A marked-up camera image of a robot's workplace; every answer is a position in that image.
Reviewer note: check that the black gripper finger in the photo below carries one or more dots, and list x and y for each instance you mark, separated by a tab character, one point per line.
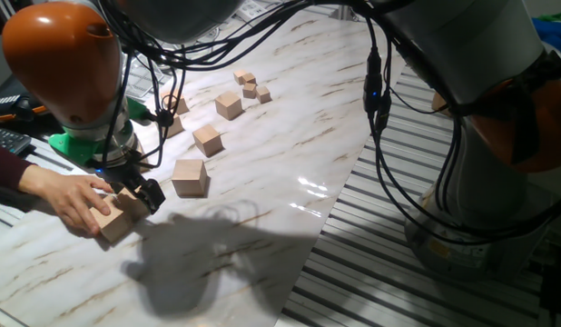
151	195
118	187

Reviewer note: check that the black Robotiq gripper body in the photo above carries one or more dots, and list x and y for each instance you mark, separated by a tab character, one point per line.
121	171

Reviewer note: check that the forearm in dark sleeve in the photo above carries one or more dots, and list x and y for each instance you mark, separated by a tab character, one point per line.
6	165

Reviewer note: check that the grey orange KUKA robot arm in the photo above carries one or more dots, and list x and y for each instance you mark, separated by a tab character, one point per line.
444	45

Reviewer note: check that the person's bare hand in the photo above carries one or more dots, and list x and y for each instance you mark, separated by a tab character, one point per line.
67	195

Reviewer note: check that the black computer keyboard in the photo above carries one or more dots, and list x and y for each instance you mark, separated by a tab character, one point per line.
10	140

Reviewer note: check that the orange black teach pendant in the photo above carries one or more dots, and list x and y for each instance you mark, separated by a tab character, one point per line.
12	106

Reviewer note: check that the white marble pattern mat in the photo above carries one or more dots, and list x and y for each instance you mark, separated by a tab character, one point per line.
271	150

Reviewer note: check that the white power strip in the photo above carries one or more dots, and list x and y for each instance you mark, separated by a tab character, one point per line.
249	8

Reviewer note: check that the blue bag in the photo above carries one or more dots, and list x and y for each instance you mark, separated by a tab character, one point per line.
555	34

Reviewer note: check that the green cloth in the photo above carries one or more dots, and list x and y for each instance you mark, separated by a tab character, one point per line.
555	17

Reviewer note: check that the aluminium profile post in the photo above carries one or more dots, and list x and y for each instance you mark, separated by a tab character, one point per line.
341	12

